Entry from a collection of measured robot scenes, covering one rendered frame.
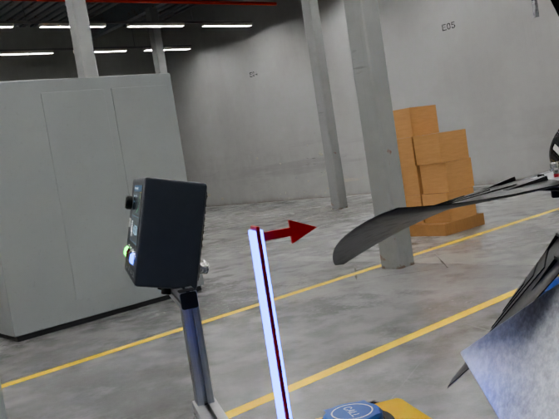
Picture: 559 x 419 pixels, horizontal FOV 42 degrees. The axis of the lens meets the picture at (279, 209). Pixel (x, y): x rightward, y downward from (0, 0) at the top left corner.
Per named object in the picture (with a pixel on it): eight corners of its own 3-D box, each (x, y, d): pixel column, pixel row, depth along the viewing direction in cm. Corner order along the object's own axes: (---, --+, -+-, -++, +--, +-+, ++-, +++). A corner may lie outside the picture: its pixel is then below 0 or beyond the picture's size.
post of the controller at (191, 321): (215, 402, 124) (196, 289, 123) (197, 406, 123) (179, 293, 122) (211, 397, 127) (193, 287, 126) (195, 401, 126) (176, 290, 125)
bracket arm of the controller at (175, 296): (199, 307, 123) (196, 289, 123) (181, 311, 122) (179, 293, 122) (180, 288, 146) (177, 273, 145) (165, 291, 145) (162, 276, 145)
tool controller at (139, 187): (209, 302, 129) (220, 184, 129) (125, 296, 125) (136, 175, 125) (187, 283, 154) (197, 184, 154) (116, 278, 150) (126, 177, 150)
